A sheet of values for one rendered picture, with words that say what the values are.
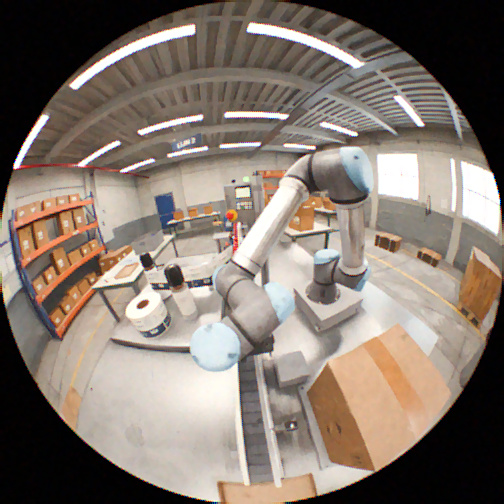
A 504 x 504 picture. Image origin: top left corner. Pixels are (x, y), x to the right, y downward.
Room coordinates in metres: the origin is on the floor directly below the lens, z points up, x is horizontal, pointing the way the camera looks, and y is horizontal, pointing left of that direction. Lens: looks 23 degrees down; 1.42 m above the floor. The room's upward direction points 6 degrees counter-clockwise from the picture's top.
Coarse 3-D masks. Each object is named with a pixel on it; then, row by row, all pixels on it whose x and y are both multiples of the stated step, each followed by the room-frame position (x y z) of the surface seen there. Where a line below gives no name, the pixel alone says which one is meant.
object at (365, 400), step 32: (352, 352) 0.11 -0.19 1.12; (384, 352) 0.08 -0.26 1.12; (416, 352) 0.02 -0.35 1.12; (320, 384) 0.09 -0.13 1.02; (352, 384) 0.04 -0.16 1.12; (384, 384) 0.01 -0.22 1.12; (416, 384) -0.05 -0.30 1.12; (320, 416) 0.01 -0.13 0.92; (352, 416) -0.02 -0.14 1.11; (384, 416) -0.06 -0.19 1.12; (416, 416) -0.12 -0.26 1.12; (352, 448) -0.11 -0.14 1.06; (384, 448) -0.13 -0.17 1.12
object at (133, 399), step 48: (288, 288) 0.73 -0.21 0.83; (288, 336) 0.38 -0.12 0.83; (336, 336) 0.32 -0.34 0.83; (96, 384) 0.00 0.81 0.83; (144, 384) 0.12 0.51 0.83; (192, 384) 0.17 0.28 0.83; (96, 432) -0.27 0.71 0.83; (144, 432) -0.10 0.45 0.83; (192, 432) -0.03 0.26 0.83; (192, 480) -0.25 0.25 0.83; (240, 480) -0.22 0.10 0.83; (336, 480) -0.30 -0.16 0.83
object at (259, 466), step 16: (240, 368) 0.23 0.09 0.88; (240, 384) 0.17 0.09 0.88; (256, 384) 0.16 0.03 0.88; (240, 400) 0.11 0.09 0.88; (256, 400) 0.11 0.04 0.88; (256, 416) 0.05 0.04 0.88; (256, 432) -0.01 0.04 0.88; (256, 448) -0.06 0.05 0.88; (256, 464) -0.13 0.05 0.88; (256, 480) -0.20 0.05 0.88; (272, 480) -0.20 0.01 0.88
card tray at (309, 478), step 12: (288, 480) -0.23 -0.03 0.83; (300, 480) -0.24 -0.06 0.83; (312, 480) -0.25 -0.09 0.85; (228, 492) -0.29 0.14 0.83; (240, 492) -0.28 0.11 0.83; (252, 492) -0.28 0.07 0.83; (264, 492) -0.28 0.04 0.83; (276, 492) -0.28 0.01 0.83; (288, 492) -0.29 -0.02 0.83; (300, 492) -0.31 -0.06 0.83; (312, 492) -0.32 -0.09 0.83
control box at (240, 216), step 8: (232, 184) 0.71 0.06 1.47; (240, 184) 0.68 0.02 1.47; (248, 184) 0.66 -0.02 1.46; (224, 192) 0.73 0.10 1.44; (232, 192) 0.71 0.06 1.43; (232, 200) 0.71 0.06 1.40; (240, 200) 0.69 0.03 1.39; (248, 200) 0.66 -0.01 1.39; (232, 208) 0.71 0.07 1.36; (240, 216) 0.69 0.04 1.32; (248, 216) 0.67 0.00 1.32
